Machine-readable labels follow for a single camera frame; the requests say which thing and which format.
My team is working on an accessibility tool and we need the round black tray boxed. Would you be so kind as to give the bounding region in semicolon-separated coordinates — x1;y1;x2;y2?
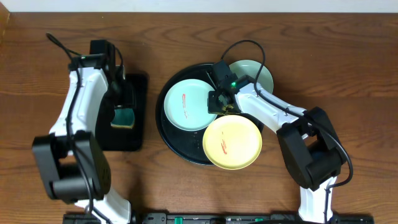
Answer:
155;63;215;166

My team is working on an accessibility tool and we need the yellow plate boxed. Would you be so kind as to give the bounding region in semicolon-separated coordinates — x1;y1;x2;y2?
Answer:
203;115;262;170

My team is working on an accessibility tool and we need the rectangular black tray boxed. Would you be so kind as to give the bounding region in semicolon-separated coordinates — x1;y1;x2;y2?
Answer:
95;73;148;151

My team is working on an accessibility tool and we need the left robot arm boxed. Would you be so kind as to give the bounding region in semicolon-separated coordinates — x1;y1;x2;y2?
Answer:
32;53;135;223

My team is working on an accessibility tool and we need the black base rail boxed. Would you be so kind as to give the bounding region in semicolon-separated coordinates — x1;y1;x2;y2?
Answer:
62;212;376;224

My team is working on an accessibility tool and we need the light blue plate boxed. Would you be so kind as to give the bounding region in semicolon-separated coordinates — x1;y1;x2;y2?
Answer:
164;79;217;131
229;60;274;93

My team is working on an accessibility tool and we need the green sponge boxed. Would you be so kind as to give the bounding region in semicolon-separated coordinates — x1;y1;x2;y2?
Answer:
111;108;135;129

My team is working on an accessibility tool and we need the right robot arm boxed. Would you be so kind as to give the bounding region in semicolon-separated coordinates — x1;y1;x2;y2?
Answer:
208;74;352;223

